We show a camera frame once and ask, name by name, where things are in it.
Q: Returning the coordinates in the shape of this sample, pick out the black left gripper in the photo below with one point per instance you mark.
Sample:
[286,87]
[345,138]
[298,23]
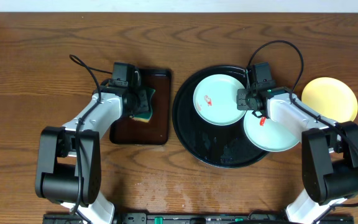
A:
[143,101]

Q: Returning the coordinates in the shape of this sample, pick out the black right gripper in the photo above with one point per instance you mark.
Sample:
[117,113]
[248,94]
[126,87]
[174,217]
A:
[241,104]

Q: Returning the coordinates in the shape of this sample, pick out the green yellow sponge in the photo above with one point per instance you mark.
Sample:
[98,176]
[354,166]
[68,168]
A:
[145,110]

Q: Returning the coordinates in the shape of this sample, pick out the light blue plate front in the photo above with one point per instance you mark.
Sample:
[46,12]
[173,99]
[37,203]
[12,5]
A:
[214,99]

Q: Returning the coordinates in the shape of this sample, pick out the light green plate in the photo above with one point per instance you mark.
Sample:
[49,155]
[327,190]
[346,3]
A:
[268,135]

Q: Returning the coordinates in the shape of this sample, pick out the yellow plate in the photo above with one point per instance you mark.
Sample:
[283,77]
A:
[331,98]

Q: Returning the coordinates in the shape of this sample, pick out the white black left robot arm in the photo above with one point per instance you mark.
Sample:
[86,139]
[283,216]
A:
[69,159]

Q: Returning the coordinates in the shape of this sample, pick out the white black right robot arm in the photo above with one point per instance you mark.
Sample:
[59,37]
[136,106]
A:
[329,152]

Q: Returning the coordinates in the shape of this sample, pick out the black rectangular tray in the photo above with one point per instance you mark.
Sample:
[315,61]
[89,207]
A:
[151,130]

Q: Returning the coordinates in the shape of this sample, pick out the black round tray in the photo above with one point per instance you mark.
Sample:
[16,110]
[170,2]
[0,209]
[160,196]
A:
[219,146]

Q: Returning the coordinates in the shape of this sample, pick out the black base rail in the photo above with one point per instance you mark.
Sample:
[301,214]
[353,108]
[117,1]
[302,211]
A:
[143,218]

